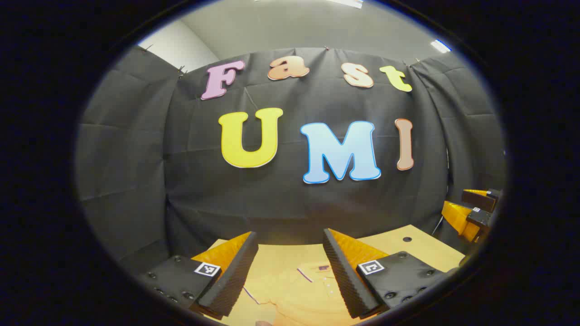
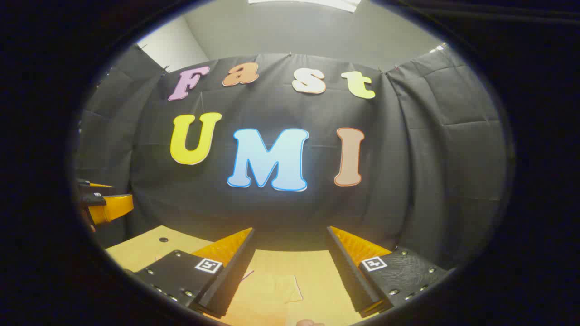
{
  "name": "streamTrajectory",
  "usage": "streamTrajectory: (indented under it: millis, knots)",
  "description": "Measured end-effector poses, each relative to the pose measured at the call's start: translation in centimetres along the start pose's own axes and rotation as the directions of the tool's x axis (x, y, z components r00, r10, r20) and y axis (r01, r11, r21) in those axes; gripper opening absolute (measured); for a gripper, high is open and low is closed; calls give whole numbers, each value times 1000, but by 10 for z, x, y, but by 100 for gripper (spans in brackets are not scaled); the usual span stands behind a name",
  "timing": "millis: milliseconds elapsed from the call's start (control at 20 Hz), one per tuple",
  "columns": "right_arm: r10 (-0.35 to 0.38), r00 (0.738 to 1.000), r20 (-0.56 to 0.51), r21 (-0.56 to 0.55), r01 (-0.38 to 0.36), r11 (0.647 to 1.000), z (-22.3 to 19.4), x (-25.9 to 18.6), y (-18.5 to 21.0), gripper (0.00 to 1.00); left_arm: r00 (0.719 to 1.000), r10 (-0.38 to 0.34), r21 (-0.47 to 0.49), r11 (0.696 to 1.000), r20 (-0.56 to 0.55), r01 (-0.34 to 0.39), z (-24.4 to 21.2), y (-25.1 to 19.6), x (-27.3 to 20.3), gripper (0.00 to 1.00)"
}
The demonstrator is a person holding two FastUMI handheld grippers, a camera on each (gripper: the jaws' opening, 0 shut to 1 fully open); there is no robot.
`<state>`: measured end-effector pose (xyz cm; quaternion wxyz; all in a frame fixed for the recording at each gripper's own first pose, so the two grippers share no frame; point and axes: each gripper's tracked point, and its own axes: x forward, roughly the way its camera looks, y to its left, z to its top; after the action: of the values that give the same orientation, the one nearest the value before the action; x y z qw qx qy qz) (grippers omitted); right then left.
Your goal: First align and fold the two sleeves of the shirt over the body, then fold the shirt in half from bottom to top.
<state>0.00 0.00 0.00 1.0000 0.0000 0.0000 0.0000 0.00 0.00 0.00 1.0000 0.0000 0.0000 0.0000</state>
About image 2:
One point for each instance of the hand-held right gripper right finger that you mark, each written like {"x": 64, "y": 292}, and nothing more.
{"x": 346, "y": 271}

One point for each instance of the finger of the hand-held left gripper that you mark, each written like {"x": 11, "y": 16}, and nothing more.
{"x": 111, "y": 208}
{"x": 93, "y": 184}

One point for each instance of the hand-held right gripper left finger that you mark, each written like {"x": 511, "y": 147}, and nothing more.
{"x": 235, "y": 276}

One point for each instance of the orange T-shirt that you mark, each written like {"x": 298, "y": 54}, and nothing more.
{"x": 267, "y": 294}

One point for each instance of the black backdrop cloth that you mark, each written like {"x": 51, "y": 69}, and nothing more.
{"x": 281, "y": 213}

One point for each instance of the white ceiling light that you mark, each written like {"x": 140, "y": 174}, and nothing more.
{"x": 312, "y": 3}

